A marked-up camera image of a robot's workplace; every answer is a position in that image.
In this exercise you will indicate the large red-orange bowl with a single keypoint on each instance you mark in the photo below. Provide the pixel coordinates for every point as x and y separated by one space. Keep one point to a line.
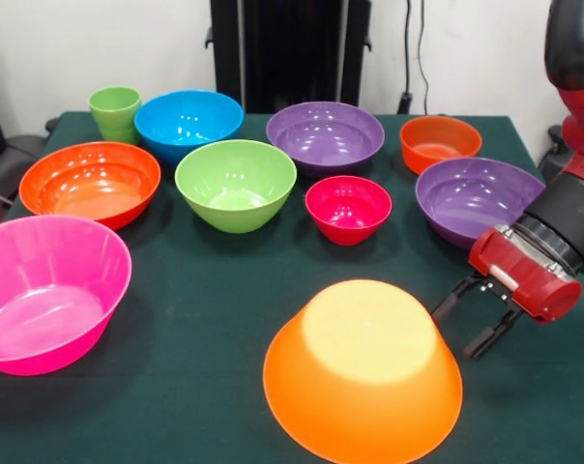
89 183

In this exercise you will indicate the small crimson bowl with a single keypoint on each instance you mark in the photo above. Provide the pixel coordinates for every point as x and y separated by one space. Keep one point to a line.
347 208

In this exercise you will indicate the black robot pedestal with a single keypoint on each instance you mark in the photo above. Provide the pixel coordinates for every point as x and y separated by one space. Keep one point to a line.
292 58

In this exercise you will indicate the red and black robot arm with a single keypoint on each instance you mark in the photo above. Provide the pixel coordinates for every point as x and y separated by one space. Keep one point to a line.
577 96

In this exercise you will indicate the green cup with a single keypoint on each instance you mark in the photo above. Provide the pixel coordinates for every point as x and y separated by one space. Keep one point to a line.
113 113

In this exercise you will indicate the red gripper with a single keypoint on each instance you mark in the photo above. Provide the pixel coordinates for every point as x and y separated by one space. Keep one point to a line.
529 280

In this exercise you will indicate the small red-orange bowl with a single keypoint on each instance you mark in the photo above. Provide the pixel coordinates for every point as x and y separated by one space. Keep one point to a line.
442 145

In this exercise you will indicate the green bowl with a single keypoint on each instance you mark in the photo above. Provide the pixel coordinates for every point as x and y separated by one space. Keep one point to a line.
234 183

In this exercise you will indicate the dark green tablecloth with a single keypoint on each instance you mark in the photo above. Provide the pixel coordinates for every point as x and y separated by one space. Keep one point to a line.
176 386

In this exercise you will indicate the pink bowl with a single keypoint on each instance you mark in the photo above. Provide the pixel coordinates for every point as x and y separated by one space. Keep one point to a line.
45 290

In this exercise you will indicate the purple bowl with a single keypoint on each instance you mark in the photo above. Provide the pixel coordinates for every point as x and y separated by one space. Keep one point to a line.
466 203
321 135

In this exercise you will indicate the blue bowl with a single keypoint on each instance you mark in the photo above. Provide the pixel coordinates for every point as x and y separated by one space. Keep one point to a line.
185 121

